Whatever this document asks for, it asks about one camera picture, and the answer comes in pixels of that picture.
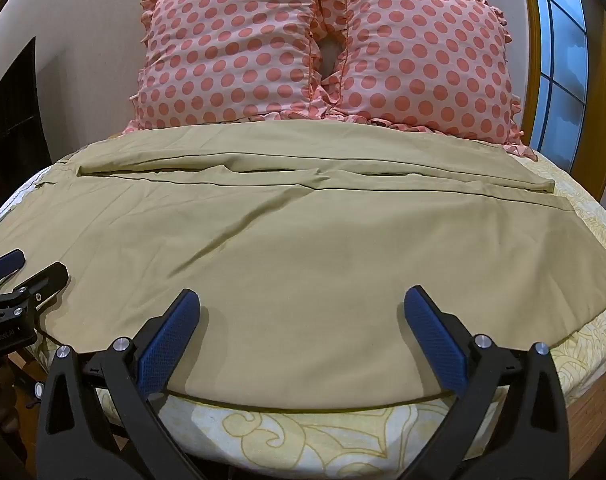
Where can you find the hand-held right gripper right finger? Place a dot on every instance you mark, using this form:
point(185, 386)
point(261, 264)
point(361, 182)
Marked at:
point(435, 340)

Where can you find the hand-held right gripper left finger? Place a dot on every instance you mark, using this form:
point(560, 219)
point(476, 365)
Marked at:
point(167, 340)

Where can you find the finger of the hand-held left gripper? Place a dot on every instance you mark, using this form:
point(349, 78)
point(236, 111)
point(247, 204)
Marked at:
point(45, 282)
point(4, 263)

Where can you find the olive green bed sheet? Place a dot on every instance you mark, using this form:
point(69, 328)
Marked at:
point(303, 260)

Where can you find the cream patterned bed sheet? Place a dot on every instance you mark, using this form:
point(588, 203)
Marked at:
point(308, 435)

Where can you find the pink polka dot pillow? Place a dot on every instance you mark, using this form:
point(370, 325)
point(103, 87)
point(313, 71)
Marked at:
point(425, 50)
point(228, 45)

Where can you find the wooden framed window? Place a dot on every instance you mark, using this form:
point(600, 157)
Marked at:
point(558, 55)

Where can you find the wooden bed frame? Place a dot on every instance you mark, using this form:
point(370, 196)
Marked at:
point(595, 410)

